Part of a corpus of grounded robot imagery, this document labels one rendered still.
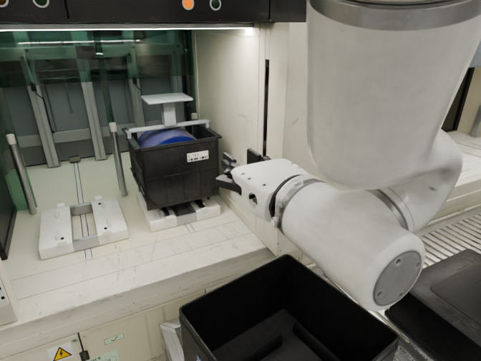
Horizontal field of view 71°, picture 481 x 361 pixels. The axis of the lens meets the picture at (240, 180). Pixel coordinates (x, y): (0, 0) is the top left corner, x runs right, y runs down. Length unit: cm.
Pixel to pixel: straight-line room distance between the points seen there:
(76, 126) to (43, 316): 92
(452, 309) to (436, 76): 71
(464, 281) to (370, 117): 79
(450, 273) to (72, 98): 141
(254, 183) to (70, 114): 120
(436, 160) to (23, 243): 99
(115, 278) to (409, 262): 66
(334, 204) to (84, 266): 69
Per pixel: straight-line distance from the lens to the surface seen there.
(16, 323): 84
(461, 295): 91
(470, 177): 154
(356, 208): 36
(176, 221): 98
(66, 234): 100
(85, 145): 159
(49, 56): 112
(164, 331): 86
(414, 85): 19
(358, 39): 17
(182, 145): 90
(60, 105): 155
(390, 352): 66
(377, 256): 32
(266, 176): 45
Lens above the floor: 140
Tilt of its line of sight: 25 degrees down
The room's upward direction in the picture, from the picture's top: straight up
